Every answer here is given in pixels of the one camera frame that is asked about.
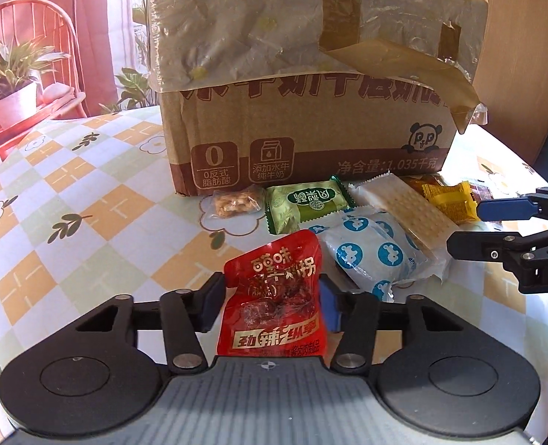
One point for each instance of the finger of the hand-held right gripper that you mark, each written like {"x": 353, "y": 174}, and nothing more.
{"x": 500, "y": 208}
{"x": 475, "y": 245}

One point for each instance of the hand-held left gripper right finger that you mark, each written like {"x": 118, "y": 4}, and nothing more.
{"x": 329, "y": 306}

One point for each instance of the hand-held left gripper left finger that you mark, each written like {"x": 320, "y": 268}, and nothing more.
{"x": 213, "y": 303}

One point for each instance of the cardboard box with plastic liner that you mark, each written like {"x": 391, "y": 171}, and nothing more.
{"x": 311, "y": 125}

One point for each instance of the dark red snack packet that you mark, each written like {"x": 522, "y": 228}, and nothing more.
{"x": 480, "y": 191}

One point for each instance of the yellow snack packet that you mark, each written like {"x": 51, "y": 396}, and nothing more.
{"x": 450, "y": 201}

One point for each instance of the white blue-dotted snack packet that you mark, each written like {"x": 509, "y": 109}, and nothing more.
{"x": 371, "y": 250}

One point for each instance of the clear cracker packet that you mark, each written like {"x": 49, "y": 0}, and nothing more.
{"x": 408, "y": 208}

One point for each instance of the brown snack packet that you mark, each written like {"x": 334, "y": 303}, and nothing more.
{"x": 419, "y": 181}

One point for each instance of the clear peanut packet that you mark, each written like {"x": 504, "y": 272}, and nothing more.
{"x": 234, "y": 203}

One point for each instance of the green snack packet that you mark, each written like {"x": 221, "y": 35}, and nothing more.
{"x": 301, "y": 206}

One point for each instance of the checkered floral tablecloth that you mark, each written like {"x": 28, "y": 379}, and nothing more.
{"x": 93, "y": 222}

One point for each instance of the brown wooden panel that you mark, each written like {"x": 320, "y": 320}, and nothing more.
{"x": 524, "y": 55}

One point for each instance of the printed room backdrop cloth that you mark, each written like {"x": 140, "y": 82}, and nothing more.
{"x": 47, "y": 55}

